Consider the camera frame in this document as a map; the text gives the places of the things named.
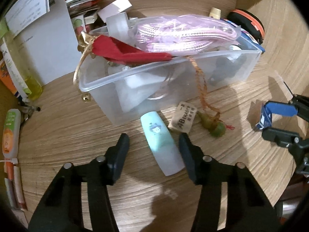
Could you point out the mint green correction tape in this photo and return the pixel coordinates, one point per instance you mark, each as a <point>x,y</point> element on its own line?
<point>159,145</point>

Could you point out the blue pencil pouch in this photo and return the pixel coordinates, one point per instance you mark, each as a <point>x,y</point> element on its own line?
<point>253,44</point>

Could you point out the stack of booklets and cards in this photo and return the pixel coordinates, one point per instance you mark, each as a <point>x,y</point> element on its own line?
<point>82,4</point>

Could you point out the printed white paper sheet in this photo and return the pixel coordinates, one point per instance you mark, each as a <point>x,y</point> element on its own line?
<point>26,7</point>

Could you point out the white tissue packet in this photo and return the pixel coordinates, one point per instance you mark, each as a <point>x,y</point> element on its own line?
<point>135,87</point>

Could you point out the clear plastic storage box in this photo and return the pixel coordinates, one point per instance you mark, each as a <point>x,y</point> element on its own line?
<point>101,91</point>

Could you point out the wooden tag eraser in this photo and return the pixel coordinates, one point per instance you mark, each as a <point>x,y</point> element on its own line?
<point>182,118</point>

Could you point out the black metal clip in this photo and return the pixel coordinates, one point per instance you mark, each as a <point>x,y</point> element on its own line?
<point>30,108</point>

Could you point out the large white paper box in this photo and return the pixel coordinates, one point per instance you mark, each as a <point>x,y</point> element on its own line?
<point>53,48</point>

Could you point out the cream small bottle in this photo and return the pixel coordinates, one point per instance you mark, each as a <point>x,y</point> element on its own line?
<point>215,12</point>

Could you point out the small white cardboard box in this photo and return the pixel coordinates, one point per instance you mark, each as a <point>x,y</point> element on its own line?
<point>113,7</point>

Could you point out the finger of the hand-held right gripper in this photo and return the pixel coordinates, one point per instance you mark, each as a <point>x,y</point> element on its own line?
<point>280,136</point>
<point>281,108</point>

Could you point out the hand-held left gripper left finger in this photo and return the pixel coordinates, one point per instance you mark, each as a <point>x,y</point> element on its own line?
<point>119,159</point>

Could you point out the red cloth ornament gold bells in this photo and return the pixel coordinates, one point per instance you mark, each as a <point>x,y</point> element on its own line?
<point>125,53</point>

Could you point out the fruit printed box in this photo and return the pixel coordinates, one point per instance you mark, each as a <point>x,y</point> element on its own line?
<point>78,25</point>

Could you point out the small blue box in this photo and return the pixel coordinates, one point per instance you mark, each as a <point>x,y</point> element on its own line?
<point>263,122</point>

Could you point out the green orange tube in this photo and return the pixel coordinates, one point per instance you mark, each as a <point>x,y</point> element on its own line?
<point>10,130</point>

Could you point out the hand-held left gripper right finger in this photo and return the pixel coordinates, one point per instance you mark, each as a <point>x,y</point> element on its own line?
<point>190,159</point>

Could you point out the orange packet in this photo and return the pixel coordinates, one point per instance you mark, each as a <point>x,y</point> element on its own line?
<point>6,77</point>

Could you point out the clear tape roll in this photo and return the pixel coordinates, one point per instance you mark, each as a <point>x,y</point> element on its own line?
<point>115,24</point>

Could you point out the dark object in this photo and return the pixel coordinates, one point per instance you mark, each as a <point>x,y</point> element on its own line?
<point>224,72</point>

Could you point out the yellow liquid bottle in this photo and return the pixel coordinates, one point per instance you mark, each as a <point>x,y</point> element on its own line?
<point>29,82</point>

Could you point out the black orange round case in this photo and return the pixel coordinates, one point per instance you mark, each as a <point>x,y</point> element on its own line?
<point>248,21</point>

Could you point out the bundle of orange white pens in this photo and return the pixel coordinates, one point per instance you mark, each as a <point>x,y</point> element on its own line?
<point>12,181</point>

